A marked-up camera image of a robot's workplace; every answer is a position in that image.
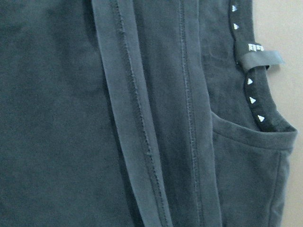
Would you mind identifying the black printed t-shirt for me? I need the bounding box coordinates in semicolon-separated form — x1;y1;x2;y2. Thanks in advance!
0;0;297;227

